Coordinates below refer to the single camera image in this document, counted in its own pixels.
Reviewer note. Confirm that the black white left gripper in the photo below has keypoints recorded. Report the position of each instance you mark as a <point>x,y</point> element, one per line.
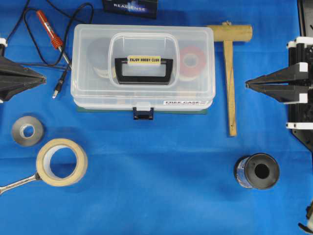
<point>13,72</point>

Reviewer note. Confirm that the red handled soldering iron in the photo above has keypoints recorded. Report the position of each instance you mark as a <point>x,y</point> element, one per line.
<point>56,41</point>

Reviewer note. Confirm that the dark blue box latch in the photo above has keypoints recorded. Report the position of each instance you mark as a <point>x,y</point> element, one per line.
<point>143,115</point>

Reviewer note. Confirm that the wooden mallet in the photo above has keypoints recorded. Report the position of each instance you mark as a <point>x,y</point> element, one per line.
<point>228,33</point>

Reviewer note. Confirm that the clear plastic tool box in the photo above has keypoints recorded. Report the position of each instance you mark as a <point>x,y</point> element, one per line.
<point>94,85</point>

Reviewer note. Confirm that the grey metallic tape roll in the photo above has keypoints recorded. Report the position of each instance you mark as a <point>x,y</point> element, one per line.
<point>27,131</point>

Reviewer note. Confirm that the red tape roll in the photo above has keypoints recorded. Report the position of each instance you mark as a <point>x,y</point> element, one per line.
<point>192,63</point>

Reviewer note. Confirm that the black robot part bottom right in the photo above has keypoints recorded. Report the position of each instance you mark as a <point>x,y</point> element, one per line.
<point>309,216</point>

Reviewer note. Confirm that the silver wrench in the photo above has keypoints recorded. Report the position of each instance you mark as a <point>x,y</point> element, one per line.
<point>34,177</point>

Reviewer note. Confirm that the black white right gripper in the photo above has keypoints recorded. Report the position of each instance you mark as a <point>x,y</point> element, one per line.
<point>299,92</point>

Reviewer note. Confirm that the black solder spool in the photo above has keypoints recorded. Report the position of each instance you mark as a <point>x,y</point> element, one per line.
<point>258,171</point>

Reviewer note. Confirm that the black RealSense box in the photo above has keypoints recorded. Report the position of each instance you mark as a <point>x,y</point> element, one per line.
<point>139,8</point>

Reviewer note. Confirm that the beige masking tape roll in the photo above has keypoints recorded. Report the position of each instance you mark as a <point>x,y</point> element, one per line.
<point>61,162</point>

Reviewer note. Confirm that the blue table cloth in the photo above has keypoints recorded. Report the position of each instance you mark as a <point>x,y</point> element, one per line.
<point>173,175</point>

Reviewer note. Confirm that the black tool box handle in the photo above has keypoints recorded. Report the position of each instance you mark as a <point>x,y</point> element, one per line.
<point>143,70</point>

